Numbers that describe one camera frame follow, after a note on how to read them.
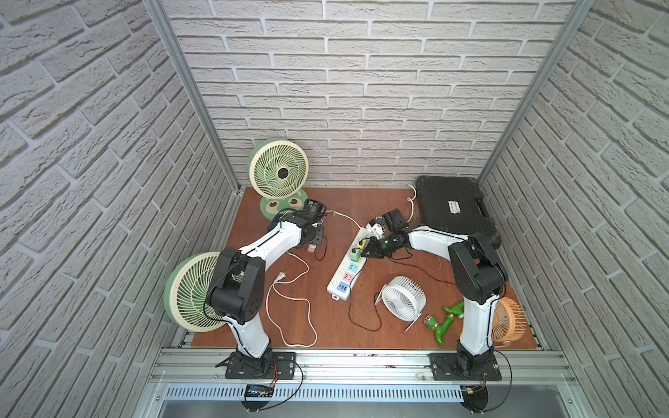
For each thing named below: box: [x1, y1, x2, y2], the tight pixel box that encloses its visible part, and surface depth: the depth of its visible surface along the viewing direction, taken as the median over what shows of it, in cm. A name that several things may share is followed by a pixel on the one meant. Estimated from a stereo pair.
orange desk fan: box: [492, 297, 528, 348], surface depth 74 cm
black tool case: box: [415, 175, 500, 236], surface depth 106 cm
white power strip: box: [326, 227, 371, 301], surface depth 89 cm
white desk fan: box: [374, 276, 427, 332], surface depth 78 cm
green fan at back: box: [246, 136, 310, 220], surface depth 94 cm
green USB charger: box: [350, 247, 361, 263], surface depth 92 cm
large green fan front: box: [163, 251, 228, 333], surface depth 70 cm
